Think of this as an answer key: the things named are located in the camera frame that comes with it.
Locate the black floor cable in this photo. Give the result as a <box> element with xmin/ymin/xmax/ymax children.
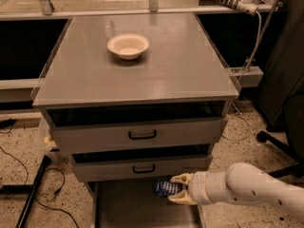
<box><xmin>0</xmin><ymin>121</ymin><xmax>79</xmax><ymax>228</ymax></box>

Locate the bottom open grey drawer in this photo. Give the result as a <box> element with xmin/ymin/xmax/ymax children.
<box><xmin>89</xmin><ymin>176</ymin><xmax>206</xmax><ymax>228</ymax></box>

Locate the black office chair base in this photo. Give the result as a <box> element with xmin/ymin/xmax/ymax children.
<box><xmin>256</xmin><ymin>130</ymin><xmax>304</xmax><ymax>178</ymax></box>

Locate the white cable with plug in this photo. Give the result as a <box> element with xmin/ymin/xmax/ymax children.
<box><xmin>220</xmin><ymin>0</ymin><xmax>262</xmax><ymax>143</ymax></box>

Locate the blue rxbar snack wrapper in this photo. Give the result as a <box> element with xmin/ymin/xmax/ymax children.
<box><xmin>153</xmin><ymin>180</ymin><xmax>182</xmax><ymax>198</ymax></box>

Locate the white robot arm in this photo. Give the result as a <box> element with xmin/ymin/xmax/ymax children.
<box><xmin>168</xmin><ymin>162</ymin><xmax>304</xmax><ymax>221</ymax></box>

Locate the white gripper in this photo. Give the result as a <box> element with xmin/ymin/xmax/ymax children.
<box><xmin>168</xmin><ymin>172</ymin><xmax>227</xmax><ymax>205</ymax></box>

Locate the top grey drawer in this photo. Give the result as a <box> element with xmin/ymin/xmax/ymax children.
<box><xmin>51</xmin><ymin>117</ymin><xmax>228</xmax><ymax>154</ymax></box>

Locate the black metal floor bar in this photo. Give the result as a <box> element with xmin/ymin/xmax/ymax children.
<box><xmin>0</xmin><ymin>156</ymin><xmax>51</xmax><ymax>228</ymax></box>

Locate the grey drawer cabinet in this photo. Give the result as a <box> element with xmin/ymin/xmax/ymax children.
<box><xmin>30</xmin><ymin>12</ymin><xmax>239</xmax><ymax>228</ymax></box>

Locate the middle grey drawer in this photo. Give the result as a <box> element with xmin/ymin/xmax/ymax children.
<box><xmin>73</xmin><ymin>154</ymin><xmax>213</xmax><ymax>182</ymax></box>

